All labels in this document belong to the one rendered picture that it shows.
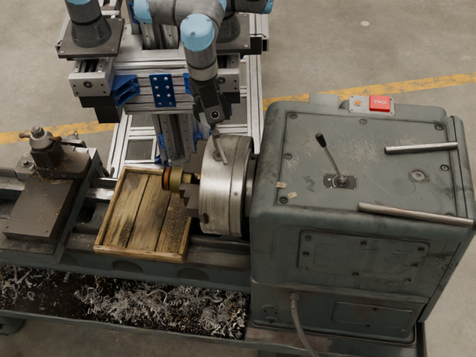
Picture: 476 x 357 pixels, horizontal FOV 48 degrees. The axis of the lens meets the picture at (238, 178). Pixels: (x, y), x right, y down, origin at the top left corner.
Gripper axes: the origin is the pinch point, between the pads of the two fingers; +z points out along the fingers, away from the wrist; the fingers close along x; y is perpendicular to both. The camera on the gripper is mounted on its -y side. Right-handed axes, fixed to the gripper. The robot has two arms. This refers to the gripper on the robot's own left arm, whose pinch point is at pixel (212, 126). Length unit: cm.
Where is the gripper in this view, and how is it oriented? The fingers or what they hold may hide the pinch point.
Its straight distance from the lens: 150.2
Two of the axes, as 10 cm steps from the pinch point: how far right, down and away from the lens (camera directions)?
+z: 0.5, 5.3, 8.5
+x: -9.5, 2.7, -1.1
